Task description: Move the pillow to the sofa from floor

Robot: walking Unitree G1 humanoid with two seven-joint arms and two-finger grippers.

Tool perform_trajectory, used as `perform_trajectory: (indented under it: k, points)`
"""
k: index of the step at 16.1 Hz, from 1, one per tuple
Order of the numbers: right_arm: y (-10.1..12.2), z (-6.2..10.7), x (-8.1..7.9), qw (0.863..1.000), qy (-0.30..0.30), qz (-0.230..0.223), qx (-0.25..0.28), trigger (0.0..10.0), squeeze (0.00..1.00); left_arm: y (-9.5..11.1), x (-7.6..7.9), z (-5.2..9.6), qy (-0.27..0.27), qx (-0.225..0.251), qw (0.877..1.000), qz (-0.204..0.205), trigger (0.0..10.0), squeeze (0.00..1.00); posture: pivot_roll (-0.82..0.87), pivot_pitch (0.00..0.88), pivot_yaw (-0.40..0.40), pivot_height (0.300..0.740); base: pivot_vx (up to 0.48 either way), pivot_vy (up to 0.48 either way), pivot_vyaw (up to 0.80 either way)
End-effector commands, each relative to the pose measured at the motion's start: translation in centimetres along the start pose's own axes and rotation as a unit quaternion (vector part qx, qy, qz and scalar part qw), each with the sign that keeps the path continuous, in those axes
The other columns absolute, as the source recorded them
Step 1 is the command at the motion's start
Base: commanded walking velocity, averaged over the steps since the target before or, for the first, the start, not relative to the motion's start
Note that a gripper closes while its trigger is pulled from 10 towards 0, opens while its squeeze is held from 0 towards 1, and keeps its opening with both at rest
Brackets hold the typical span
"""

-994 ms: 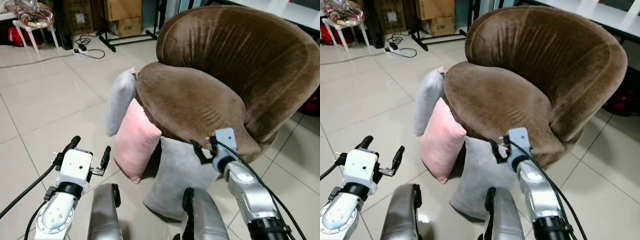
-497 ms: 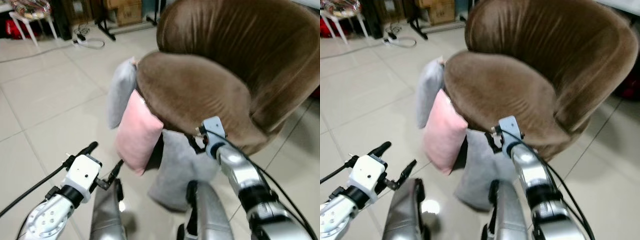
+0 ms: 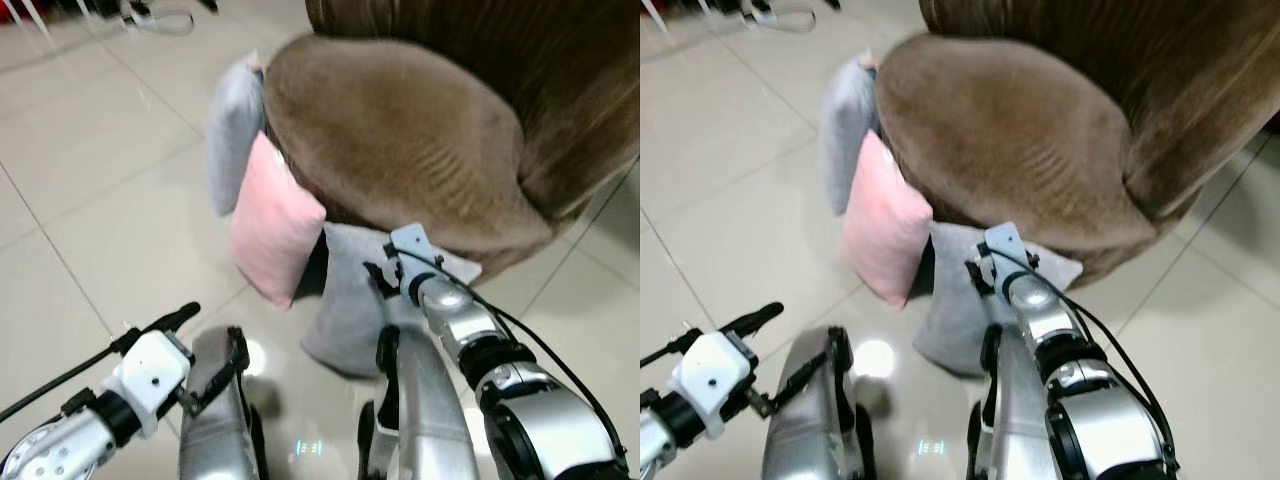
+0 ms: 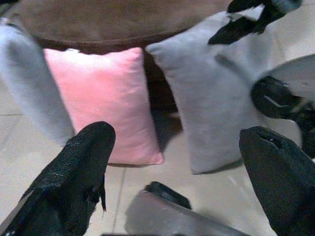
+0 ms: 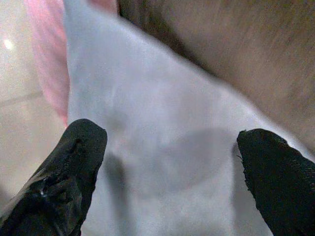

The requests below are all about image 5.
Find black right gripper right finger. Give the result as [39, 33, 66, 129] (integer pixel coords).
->
[236, 128, 315, 236]

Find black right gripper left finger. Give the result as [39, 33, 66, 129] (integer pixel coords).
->
[0, 118, 108, 236]

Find white pillow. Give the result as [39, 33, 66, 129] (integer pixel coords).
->
[63, 0, 315, 236]

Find pink pillow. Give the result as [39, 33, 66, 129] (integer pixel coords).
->
[24, 0, 119, 127]

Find brown fabric sofa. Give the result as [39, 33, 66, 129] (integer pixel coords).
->
[116, 0, 315, 154]

